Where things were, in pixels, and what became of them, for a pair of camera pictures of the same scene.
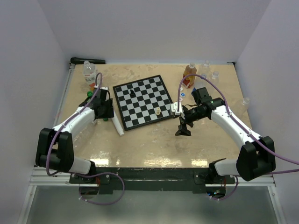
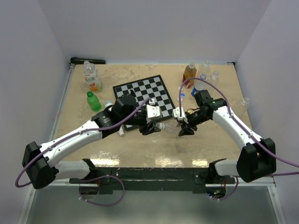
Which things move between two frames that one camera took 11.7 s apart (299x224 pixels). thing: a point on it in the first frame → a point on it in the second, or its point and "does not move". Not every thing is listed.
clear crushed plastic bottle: (245, 102) does not move
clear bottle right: (214, 78) does not move
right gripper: (182, 128) does not move
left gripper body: (104, 112) → (138, 119)
